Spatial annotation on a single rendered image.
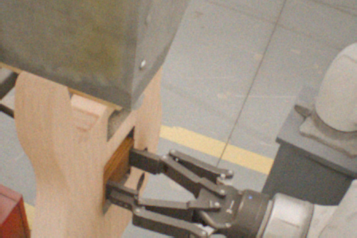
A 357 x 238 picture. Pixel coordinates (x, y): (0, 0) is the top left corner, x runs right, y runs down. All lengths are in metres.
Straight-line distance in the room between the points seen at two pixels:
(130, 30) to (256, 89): 2.36
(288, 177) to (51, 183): 0.97
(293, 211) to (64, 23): 0.43
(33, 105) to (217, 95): 2.09
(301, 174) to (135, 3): 1.18
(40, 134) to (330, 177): 1.03
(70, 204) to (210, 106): 1.92
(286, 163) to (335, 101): 0.24
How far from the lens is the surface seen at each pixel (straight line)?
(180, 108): 2.38
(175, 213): 0.64
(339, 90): 1.25
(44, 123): 0.44
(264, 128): 2.39
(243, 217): 0.62
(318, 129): 1.35
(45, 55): 0.29
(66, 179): 0.51
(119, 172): 0.68
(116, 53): 0.26
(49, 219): 0.57
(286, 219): 0.61
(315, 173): 1.37
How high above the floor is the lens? 1.58
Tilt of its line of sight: 41 degrees down
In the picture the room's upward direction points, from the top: 10 degrees clockwise
